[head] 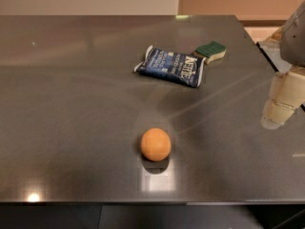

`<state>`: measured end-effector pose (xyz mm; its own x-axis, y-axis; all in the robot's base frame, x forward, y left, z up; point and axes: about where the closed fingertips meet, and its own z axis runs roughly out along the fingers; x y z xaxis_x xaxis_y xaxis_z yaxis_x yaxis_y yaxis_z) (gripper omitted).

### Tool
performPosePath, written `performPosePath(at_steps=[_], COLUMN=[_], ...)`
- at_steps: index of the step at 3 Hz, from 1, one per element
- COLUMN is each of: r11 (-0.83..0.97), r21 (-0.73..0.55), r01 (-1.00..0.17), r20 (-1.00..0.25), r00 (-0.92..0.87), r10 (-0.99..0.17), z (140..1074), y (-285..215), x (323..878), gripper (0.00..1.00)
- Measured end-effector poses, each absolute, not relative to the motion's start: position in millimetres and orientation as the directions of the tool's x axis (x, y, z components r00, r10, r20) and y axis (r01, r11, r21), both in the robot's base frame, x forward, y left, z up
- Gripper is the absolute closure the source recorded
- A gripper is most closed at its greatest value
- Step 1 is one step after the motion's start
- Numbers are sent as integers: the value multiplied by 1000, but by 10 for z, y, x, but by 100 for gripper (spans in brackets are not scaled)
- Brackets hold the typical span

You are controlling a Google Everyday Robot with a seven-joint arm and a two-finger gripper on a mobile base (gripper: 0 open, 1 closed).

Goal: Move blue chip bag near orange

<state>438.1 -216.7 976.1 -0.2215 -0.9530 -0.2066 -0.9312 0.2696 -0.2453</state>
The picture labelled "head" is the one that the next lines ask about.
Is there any blue chip bag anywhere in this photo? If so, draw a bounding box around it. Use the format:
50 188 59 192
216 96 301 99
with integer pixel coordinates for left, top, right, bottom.
134 46 205 88

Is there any green yellow sponge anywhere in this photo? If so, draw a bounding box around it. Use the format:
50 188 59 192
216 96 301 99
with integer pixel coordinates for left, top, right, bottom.
193 41 227 64

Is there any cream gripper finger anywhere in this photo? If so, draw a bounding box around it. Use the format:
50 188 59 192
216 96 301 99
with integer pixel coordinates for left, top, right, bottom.
260 66 305 130

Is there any orange fruit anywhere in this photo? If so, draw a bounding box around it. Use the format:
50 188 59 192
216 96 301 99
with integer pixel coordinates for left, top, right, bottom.
140 128 172 161

